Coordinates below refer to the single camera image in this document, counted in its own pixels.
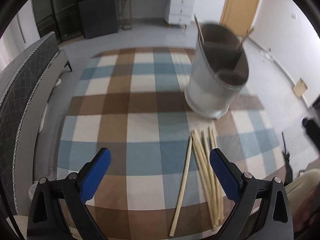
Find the single pale wooden chopstick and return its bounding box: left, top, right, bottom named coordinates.
left=169, top=137, right=193, bottom=237

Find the pale chopstick in bundle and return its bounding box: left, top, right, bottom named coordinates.
left=191, top=129, right=217, bottom=230

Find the checkered blue brown rug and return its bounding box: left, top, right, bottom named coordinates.
left=57, top=47, right=285, bottom=239

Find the grey quilted sofa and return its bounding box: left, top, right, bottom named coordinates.
left=1, top=31, right=69, bottom=216

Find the white grey utensil holder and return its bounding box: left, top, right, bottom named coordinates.
left=184, top=23, right=249, bottom=119

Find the chopstick in holder right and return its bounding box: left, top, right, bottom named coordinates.
left=236, top=27, right=255, bottom=49

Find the dark glass cabinet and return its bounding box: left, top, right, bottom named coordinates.
left=31, top=0, right=82, bottom=43

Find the dark grey refrigerator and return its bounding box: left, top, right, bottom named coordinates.
left=77, top=0, right=119, bottom=39

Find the yellow wooden door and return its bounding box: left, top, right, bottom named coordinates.
left=220, top=0, right=260, bottom=37

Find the gold metal stool frame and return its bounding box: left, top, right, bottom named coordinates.
left=121, top=0, right=132, bottom=30

